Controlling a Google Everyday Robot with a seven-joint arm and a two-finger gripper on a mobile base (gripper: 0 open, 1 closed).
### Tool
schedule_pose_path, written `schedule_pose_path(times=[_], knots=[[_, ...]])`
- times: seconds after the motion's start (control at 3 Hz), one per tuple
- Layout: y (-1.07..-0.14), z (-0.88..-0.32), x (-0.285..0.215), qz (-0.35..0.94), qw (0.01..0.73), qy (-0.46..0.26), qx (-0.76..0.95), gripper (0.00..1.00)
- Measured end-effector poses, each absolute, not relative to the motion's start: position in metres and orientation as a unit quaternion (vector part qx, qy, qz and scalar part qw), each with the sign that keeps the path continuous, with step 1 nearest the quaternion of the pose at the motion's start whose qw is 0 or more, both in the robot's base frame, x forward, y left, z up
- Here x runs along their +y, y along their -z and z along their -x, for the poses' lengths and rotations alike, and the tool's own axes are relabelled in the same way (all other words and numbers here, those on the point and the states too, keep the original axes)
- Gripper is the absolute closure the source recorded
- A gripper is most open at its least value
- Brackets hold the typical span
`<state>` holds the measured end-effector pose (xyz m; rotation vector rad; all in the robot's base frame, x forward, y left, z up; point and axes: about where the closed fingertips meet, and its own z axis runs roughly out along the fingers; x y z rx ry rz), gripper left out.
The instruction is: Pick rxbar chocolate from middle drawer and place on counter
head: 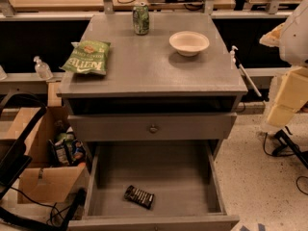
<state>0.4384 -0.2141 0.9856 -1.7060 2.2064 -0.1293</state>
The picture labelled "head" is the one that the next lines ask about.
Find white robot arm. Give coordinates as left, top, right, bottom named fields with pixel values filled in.
left=259, top=0, right=308, bottom=132

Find cardboard box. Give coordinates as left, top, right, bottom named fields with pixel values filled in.
left=0, top=106, right=89, bottom=205

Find snack packages in box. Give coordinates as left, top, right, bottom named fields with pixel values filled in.
left=48, top=127, right=86, bottom=167

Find small white pump bottle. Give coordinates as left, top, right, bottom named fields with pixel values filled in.
left=229, top=45, right=238, bottom=67

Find green kettle chips bag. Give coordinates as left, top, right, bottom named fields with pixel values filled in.
left=62, top=40, right=111, bottom=75

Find grey upper drawer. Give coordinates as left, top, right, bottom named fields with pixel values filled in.
left=68, top=113, right=237, bottom=141

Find black chair frame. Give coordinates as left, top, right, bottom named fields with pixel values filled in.
left=0, top=90, right=86, bottom=231

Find clear sanitizer pump bottle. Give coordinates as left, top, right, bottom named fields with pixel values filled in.
left=34, top=56, right=53, bottom=80

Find green soda can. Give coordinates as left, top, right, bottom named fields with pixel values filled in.
left=133, top=2, right=149, bottom=36

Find black floor cable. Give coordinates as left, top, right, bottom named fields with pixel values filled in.
left=262, top=127, right=308, bottom=196

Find grey drawer cabinet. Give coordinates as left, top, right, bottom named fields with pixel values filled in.
left=57, top=13, right=248, bottom=231

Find white paper bowl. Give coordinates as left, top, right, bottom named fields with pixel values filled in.
left=169, top=31, right=210, bottom=57

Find white reacher stick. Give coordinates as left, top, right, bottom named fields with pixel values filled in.
left=237, top=60, right=262, bottom=97

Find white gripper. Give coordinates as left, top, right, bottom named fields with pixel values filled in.
left=259, top=23, right=308, bottom=127

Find open grey lower drawer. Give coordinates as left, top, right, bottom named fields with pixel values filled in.
left=69, top=141, right=240, bottom=231

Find dark rxbar chocolate bar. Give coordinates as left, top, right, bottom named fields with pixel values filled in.
left=124, top=186, right=154, bottom=210

